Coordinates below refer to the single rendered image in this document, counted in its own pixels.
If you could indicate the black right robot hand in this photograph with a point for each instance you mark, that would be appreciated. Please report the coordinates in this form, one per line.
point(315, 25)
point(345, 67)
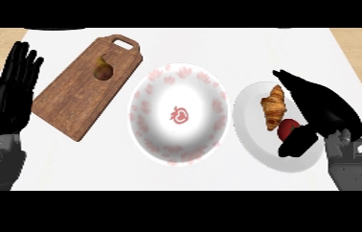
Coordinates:
point(321, 106)

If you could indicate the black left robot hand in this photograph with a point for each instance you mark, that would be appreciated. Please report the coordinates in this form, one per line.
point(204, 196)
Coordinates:
point(15, 92)

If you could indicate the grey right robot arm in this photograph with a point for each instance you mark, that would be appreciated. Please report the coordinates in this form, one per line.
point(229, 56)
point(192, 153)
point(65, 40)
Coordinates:
point(343, 159)

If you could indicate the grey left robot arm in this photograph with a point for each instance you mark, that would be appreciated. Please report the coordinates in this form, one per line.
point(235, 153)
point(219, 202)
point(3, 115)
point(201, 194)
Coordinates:
point(11, 159)

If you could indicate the golden brown croissant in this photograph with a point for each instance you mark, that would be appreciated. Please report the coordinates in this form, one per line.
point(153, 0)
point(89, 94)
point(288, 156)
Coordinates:
point(274, 106)

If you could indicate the plain white plate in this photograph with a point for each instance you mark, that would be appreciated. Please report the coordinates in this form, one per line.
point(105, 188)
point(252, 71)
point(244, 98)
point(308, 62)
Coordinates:
point(256, 127)

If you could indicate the white bowl with pink print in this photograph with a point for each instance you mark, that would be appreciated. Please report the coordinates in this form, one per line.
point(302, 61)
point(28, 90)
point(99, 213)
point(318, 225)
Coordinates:
point(179, 113)

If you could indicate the red apple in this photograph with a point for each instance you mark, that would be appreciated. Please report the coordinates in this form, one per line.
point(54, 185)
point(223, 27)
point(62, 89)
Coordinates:
point(287, 128)

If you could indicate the brown wooden cutting board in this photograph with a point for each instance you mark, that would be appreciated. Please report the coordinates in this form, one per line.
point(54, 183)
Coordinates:
point(85, 87)

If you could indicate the brown pear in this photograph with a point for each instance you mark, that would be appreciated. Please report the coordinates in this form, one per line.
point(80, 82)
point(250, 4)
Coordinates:
point(102, 70)

